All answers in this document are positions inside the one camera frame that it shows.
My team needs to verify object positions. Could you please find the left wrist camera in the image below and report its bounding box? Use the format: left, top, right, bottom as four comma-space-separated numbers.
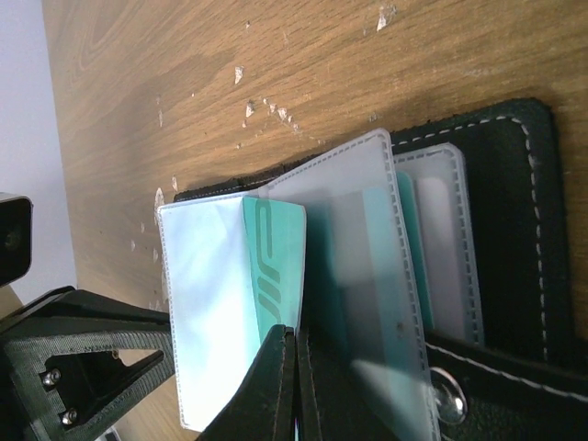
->
0, 192, 33, 287

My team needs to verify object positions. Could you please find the black leather card holder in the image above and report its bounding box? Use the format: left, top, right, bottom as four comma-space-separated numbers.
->
156, 98, 587, 440

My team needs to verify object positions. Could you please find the teal vip card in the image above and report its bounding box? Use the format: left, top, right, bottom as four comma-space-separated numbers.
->
243, 197, 307, 340
331, 187, 423, 370

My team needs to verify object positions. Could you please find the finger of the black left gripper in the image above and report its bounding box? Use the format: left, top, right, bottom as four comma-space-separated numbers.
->
1, 286, 175, 440

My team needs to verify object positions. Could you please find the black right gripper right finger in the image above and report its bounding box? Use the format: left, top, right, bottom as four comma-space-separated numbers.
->
296, 325, 368, 441

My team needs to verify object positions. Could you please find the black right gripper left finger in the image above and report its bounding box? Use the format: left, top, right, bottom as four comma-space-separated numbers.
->
198, 324, 297, 440

